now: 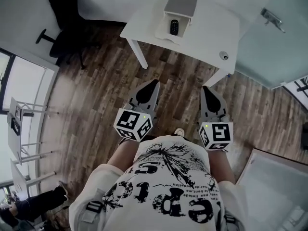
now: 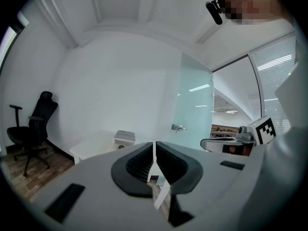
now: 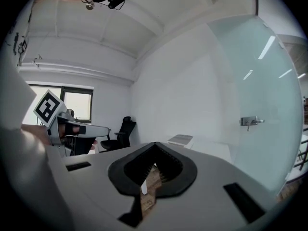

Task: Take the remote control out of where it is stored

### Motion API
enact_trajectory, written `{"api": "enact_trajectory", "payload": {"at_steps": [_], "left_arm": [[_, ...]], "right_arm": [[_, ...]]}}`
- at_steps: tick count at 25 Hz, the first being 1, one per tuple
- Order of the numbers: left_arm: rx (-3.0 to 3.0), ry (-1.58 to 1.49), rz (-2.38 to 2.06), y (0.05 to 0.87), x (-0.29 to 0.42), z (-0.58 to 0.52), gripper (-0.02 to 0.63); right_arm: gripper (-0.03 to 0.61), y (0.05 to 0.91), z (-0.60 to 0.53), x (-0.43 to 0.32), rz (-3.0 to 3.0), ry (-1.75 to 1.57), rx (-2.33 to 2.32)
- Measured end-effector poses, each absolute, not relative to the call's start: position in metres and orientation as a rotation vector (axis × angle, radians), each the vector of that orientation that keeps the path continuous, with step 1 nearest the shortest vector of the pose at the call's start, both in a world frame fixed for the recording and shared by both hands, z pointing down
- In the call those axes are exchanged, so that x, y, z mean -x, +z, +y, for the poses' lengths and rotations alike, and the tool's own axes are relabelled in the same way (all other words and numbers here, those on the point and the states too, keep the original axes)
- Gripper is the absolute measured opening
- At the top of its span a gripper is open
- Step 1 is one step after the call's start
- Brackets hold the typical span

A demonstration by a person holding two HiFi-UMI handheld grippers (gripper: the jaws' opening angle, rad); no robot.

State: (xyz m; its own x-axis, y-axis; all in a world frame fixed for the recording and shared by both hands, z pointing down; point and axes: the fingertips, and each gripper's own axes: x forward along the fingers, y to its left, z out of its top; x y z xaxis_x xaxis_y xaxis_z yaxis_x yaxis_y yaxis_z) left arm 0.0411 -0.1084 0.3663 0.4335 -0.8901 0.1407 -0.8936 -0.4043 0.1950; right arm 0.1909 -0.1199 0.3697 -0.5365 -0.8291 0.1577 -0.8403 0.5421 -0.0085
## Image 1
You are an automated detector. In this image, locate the person's left forearm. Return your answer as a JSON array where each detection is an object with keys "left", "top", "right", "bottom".
[{"left": 107, "top": 138, "right": 143, "bottom": 169}]

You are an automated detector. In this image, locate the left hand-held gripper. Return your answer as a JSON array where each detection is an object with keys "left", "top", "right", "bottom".
[{"left": 113, "top": 79, "right": 161, "bottom": 142}]

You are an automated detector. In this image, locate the black office chair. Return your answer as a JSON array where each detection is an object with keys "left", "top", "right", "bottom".
[{"left": 35, "top": 0, "right": 102, "bottom": 70}]

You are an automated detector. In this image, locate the black-framed window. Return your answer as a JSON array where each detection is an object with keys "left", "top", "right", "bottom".
[{"left": 0, "top": 47, "right": 60, "bottom": 116}]

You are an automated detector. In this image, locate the black remote control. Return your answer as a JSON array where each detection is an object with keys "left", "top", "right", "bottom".
[{"left": 169, "top": 19, "right": 179, "bottom": 36}]

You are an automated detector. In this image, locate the white metal-frame table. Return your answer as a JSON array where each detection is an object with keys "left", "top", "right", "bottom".
[
  {"left": 9, "top": 157, "right": 58, "bottom": 199},
  {"left": 6, "top": 96, "right": 61, "bottom": 168}
]

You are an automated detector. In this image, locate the person's right forearm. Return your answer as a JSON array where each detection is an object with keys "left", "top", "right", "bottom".
[{"left": 206, "top": 149, "right": 237, "bottom": 185}]

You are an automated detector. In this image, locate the white drawer box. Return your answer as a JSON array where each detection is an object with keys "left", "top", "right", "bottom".
[{"left": 155, "top": 0, "right": 198, "bottom": 42}]

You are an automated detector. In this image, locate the frosted glass door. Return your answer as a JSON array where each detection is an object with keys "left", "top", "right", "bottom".
[{"left": 234, "top": 0, "right": 308, "bottom": 90}]

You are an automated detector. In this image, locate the grey harness strap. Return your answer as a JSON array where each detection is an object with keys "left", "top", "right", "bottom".
[
  {"left": 224, "top": 212, "right": 242, "bottom": 231},
  {"left": 81, "top": 189, "right": 104, "bottom": 226}
]

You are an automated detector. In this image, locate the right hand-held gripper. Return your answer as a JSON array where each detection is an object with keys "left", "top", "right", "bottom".
[{"left": 198, "top": 86, "right": 233, "bottom": 152}]

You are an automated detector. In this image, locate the white desk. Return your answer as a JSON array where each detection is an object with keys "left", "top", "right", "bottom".
[{"left": 119, "top": 0, "right": 241, "bottom": 88}]

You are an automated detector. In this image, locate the person's white printed shirt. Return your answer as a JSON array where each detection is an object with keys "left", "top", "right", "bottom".
[{"left": 69, "top": 135, "right": 249, "bottom": 231}]

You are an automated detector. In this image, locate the metal door handle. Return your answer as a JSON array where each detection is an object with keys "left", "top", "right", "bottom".
[{"left": 260, "top": 7, "right": 286, "bottom": 34}]

